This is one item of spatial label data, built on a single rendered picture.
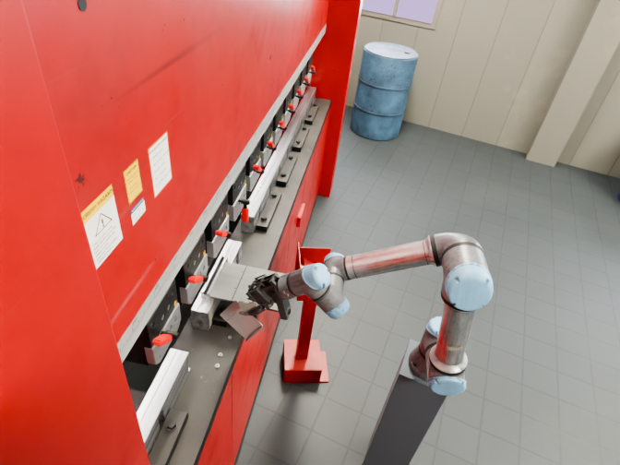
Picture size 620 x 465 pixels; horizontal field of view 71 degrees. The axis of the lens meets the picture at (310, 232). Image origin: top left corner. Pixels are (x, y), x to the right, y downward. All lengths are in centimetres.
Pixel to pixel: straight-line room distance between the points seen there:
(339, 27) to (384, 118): 178
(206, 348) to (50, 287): 126
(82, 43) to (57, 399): 47
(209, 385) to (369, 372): 134
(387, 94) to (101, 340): 451
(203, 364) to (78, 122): 101
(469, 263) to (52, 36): 99
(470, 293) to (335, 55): 245
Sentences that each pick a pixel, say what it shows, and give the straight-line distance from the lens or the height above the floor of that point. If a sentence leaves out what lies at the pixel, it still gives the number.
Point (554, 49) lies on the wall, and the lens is 529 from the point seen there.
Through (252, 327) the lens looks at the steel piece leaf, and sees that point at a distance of 154.
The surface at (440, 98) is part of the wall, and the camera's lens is 547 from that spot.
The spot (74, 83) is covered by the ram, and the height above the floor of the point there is 189.
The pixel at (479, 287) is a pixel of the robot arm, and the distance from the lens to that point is 119.
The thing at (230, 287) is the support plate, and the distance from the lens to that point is 157.
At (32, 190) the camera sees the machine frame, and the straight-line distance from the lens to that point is 29.
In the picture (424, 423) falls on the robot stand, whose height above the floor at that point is 55.
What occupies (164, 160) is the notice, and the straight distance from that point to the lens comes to 95.
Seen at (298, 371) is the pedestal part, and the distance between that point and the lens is 243.
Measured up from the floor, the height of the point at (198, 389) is 88.
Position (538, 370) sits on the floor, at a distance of 308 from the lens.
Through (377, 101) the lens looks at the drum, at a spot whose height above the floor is 44.
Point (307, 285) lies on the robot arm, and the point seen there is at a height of 126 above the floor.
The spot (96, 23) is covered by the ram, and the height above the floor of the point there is 195.
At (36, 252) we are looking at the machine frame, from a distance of 30.
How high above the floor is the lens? 213
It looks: 38 degrees down
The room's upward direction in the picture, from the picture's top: 8 degrees clockwise
